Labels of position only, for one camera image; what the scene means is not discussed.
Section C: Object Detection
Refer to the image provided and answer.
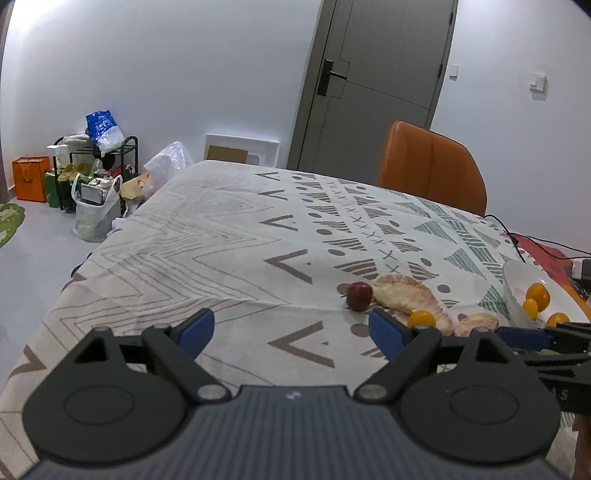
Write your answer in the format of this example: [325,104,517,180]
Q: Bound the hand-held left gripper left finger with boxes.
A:
[46,308,232,401]

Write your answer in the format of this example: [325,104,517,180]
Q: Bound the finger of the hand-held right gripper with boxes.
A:
[519,352,591,385]
[496,322,591,354]

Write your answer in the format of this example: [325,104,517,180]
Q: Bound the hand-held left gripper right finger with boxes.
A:
[353,308,525,401]

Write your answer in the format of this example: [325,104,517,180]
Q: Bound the small red apple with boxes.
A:
[346,282,373,311]

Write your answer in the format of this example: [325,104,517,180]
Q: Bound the white bowl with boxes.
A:
[502,261,591,329]

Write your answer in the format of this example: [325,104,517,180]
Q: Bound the patterned tablecloth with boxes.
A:
[0,161,591,480]

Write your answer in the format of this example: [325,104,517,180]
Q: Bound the beige bag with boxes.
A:
[121,173,151,201]

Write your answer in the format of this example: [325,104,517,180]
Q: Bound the white plastic shopping bag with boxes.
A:
[71,173,124,242]

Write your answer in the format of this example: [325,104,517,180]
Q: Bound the clear plastic bag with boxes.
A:
[143,141,195,195]

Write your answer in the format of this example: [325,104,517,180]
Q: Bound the orange chair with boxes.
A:
[378,120,488,217]

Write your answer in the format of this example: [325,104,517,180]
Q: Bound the black shoe rack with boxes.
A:
[53,135,139,217]

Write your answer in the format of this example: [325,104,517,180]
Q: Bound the white framed board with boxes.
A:
[204,133,279,167]

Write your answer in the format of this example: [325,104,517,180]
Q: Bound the yellow slippers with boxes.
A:
[58,162,93,182]

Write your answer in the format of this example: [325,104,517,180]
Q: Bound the green box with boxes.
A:
[45,171,62,208]

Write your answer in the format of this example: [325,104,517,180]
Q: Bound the green rug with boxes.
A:
[0,203,26,250]

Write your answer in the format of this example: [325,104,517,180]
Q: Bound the blue plastic bag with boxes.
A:
[86,110,124,155]

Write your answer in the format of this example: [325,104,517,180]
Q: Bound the orange paper bag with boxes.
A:
[12,156,51,203]

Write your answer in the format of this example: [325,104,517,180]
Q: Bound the black cable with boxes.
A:
[485,213,591,259]

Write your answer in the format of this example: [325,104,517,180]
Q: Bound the grey door with lock handle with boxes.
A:
[286,0,459,188]

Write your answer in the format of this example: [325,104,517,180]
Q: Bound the black door lock handle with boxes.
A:
[317,59,349,97]

